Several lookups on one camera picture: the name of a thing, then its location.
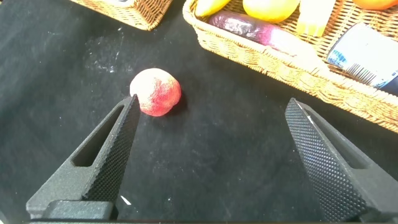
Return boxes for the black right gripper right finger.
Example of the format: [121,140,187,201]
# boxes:
[285,98,398,223]

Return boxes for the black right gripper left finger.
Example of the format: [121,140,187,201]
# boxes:
[26,94,141,220]

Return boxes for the red peach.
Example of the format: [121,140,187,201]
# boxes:
[129,67,182,118]

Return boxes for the small jar with blue lid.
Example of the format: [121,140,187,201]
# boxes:
[326,22,398,97]

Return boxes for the yellow pear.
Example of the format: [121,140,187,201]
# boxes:
[242,0,301,24]

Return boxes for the yellow banana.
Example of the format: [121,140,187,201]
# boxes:
[195,0,233,18]

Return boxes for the wicker basket with food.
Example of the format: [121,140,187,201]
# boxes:
[182,0,398,134]

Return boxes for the wicker basket with household items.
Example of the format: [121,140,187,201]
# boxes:
[70,0,174,31]

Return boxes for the purple eggplant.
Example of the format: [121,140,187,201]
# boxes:
[207,11,315,58]

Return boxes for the orange fruit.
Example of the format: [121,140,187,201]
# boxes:
[353,0,398,11]

